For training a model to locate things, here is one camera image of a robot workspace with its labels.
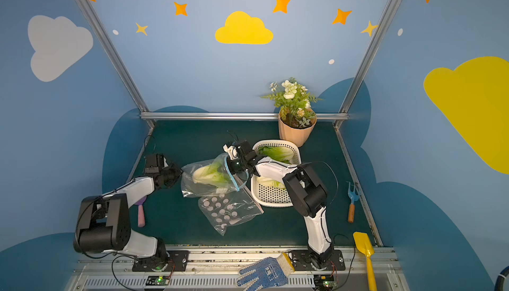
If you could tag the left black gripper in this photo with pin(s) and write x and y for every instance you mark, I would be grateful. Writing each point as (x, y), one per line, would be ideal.
(173, 174)

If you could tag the pink-zip dotted zip-top bag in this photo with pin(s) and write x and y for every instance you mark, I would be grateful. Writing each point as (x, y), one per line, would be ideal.
(231, 209)

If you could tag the blue dotted work glove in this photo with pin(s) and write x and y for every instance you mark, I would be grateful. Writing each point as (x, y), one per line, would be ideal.
(269, 272)

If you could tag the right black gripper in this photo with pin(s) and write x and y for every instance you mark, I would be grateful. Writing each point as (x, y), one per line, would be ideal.
(236, 162)

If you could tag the yellow plastic shovel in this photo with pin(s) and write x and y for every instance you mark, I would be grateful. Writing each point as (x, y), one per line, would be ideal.
(363, 244)

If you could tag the blue-zip bag with cabbages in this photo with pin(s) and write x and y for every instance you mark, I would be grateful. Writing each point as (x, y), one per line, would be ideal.
(190, 189)

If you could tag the aluminium frame back rail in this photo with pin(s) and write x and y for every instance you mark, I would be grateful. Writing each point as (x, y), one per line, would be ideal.
(193, 116)

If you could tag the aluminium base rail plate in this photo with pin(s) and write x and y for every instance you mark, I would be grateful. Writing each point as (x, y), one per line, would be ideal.
(214, 268)

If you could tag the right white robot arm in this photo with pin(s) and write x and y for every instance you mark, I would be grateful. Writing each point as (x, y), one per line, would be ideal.
(307, 192)

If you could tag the white perforated plastic basket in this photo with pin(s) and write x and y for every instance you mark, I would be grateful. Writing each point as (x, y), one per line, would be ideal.
(269, 196)

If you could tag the potted artificial flower plant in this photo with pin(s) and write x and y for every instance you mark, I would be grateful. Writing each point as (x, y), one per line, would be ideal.
(296, 118)

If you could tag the blue garden fork wooden handle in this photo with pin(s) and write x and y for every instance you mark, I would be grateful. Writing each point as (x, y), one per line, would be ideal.
(353, 196)

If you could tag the green chinese cabbage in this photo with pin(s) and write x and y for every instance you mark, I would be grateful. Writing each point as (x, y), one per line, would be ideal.
(281, 154)
(270, 182)
(213, 174)

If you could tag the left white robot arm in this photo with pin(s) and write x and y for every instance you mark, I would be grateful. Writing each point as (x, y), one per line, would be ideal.
(104, 224)

